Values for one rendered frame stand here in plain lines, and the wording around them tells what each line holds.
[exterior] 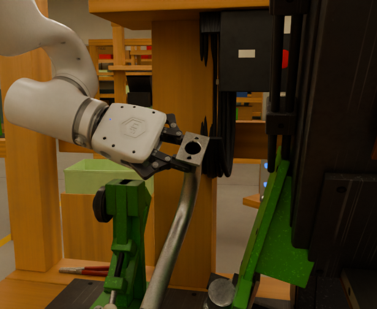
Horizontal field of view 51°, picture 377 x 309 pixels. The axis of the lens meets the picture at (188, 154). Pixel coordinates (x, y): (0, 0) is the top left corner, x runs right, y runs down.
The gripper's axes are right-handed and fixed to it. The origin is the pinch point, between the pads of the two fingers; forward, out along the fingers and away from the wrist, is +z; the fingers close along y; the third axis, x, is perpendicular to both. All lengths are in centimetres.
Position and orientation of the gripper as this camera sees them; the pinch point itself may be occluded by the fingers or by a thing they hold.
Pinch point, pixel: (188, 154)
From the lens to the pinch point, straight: 63.9
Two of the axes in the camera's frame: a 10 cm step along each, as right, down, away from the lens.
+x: -0.4, 5.3, 8.5
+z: 9.4, 3.0, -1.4
